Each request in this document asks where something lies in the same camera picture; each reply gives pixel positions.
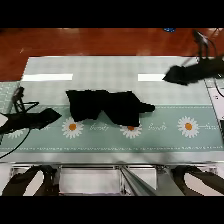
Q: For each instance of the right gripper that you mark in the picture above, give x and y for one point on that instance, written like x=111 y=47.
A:
x=176 y=75

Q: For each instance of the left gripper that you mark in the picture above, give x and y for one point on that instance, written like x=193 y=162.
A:
x=47 y=118

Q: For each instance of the black garment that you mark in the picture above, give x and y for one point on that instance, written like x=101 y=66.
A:
x=116 y=106

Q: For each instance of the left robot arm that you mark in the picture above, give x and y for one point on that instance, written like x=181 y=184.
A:
x=16 y=121

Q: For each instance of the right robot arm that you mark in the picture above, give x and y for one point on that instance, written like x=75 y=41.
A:
x=207 y=68

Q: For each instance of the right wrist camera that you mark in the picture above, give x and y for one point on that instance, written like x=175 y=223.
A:
x=202 y=41

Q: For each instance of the silver frame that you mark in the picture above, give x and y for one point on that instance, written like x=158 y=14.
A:
x=140 y=186

